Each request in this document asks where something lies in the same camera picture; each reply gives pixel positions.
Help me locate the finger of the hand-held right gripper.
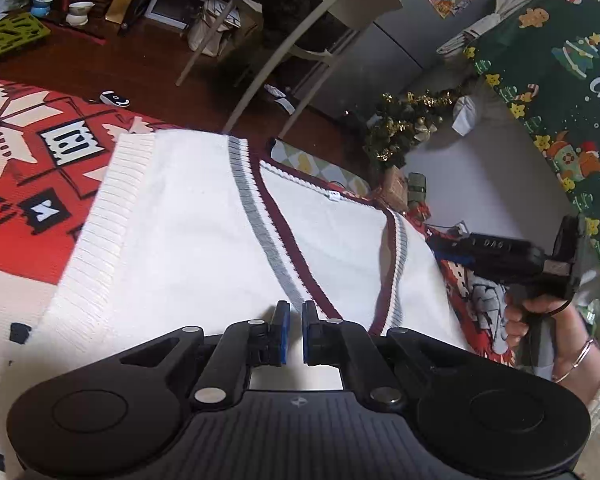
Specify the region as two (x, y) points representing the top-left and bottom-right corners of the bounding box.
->
(432, 239), (476, 273)

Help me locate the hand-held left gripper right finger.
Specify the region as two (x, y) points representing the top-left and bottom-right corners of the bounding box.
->
(301, 301), (481, 413)

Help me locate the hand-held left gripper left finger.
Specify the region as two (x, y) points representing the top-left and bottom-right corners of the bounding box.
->
(100, 301), (292, 413)

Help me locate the white knit sweater vest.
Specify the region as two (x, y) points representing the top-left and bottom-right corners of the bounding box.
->
(27, 130), (473, 391)

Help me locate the person's right hand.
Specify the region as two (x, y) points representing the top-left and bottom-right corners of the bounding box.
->
(502, 291), (588, 378)

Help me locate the grey crumpled garment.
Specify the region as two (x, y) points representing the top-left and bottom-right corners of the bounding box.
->
(450, 260), (512, 361)

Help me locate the brown gift box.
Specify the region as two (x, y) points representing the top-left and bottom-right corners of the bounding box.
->
(380, 167), (411, 211)

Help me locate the white paper card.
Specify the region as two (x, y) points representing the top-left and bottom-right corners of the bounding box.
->
(452, 95), (479, 137)

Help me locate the small Christmas tree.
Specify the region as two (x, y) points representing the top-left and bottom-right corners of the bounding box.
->
(364, 89), (462, 167)

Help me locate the green Christmas printed mat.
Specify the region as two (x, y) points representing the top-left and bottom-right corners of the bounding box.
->
(464, 0), (600, 322)

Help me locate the pale patterned cushion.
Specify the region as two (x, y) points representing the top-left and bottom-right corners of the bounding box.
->
(272, 139), (372, 197)

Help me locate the grey refrigerator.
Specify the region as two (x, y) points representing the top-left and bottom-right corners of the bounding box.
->
(300, 0), (512, 117)

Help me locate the beige chair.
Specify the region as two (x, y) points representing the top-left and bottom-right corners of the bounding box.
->
(175, 0), (404, 136)

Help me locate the red patterned blanket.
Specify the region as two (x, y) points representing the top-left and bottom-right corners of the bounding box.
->
(0, 76), (531, 480)

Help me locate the white tote bag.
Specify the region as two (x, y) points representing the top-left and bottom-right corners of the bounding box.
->
(186, 0), (242, 59)

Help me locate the white cup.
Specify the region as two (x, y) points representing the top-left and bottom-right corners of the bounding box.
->
(66, 1), (96, 27)

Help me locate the green lattice tray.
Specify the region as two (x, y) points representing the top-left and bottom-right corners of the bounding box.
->
(0, 12), (52, 59)

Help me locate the silver bracelet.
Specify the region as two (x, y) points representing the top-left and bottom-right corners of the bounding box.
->
(552, 339), (597, 385)

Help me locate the red broom handle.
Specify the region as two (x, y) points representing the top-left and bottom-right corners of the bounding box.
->
(62, 0), (108, 47)

